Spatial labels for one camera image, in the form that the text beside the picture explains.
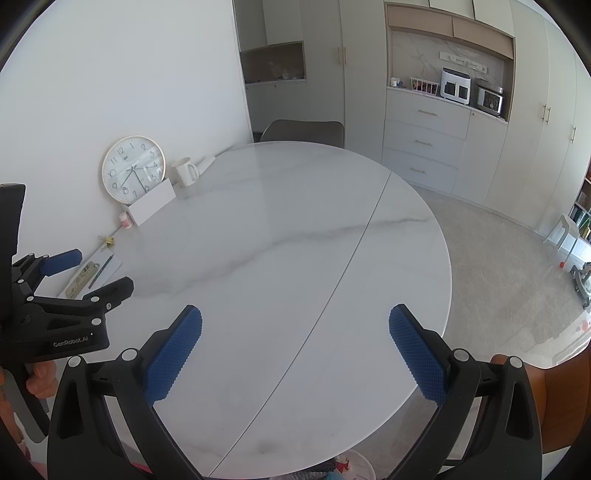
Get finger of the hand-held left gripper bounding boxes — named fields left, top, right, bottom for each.
left=13, top=248, right=84, bottom=282
left=25, top=276, right=136, bottom=324

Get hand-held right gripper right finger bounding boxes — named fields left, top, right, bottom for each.
left=389, top=304, right=543, bottom=480

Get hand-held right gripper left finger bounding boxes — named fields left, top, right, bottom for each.
left=46, top=305, right=204, bottom=480

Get white waste bin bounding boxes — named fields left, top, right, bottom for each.
left=295, top=451, right=376, bottom=480

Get person's left hand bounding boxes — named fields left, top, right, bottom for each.
left=27, top=360, right=58, bottom=401

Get dark pen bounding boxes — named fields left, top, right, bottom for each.
left=88, top=255, right=114, bottom=289

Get pale green phone case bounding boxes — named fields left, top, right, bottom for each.
left=65, top=261, right=100, bottom=297

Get white notepad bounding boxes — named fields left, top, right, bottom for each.
left=57, top=251, right=123, bottom=299

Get white card box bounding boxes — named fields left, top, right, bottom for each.
left=127, top=179, right=176, bottom=227

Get white mug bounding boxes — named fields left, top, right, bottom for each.
left=172, top=157, right=200, bottom=188

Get orange chair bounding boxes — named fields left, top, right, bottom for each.
left=489, top=353, right=591, bottom=455

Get white stool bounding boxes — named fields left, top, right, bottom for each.
left=545, top=213, right=580, bottom=259

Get wooden bookshelf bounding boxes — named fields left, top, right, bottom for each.
left=568, top=161, right=591, bottom=241

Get grey chair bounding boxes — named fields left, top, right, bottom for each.
left=260, top=119, right=345, bottom=149

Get silver toaster oven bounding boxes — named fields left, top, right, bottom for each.
left=475, top=83, right=505, bottom=116

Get white countertop appliance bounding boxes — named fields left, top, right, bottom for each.
left=440, top=68, right=472, bottom=103

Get shelf ornaments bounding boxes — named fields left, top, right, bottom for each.
left=268, top=62, right=301, bottom=81

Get round white wall clock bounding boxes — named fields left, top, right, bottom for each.
left=102, top=135, right=166, bottom=205

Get grey wheeled frame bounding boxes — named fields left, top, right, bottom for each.
left=569, top=262, right=591, bottom=309

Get white wall power strip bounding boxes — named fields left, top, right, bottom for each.
left=438, top=52, right=488, bottom=73

